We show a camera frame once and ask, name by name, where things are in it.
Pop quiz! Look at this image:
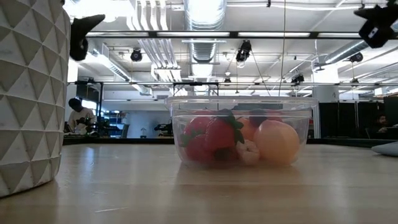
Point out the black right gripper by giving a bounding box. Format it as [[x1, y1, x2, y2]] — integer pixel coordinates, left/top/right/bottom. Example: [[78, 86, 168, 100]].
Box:
[[353, 0, 398, 49]]

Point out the peach-coloured round toy fruit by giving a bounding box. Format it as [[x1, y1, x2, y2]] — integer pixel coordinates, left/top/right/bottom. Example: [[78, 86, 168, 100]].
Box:
[[253, 119, 301, 166]]

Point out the orange toy fruit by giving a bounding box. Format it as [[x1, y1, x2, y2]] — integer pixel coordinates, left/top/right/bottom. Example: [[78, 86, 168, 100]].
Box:
[[239, 117, 258, 141]]

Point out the red toy strawberry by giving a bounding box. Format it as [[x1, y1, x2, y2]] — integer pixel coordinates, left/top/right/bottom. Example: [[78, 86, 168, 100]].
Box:
[[205, 108, 246, 153], [180, 130, 215, 164]]

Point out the pale pink toy food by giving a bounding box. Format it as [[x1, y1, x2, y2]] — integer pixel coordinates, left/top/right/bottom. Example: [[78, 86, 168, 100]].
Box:
[[235, 139, 261, 165]]

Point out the clear plastic tupperware container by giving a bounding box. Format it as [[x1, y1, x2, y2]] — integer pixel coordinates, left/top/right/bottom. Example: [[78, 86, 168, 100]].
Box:
[[164, 95, 318, 169]]

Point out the large grey ceiling pipe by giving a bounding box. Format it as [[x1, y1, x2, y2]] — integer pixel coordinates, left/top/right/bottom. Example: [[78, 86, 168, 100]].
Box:
[[313, 39, 371, 68]]

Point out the white column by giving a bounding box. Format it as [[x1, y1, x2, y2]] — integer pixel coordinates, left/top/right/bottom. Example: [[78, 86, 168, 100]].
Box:
[[312, 67, 340, 139]]

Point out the white faceted textured container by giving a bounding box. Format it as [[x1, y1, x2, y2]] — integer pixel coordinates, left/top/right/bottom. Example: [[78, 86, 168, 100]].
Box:
[[0, 0, 72, 198]]

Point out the person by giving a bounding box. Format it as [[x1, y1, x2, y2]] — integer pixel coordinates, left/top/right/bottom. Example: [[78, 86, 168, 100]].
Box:
[[67, 97, 96, 136], [369, 113, 391, 135]]

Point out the black office partition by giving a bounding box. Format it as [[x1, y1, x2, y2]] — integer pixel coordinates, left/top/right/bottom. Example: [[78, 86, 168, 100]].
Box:
[[318, 95, 398, 139]]

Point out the black beam with light strips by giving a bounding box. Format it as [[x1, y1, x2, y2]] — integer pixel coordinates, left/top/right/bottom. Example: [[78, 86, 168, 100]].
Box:
[[85, 30, 398, 40]]

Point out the grey rectangular lid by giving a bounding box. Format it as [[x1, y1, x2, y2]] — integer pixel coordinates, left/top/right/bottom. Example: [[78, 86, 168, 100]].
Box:
[[371, 140, 398, 156]]

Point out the black aluminium table frame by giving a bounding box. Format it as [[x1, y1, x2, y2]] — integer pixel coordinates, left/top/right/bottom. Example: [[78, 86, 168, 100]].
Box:
[[62, 136, 398, 149]]

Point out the black background workstation frame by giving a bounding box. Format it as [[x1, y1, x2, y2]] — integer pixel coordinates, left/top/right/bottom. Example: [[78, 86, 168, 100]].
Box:
[[67, 80, 220, 136]]

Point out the silver ribbed air duct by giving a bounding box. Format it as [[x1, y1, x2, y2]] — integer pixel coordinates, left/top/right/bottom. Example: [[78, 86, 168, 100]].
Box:
[[182, 0, 227, 65]]

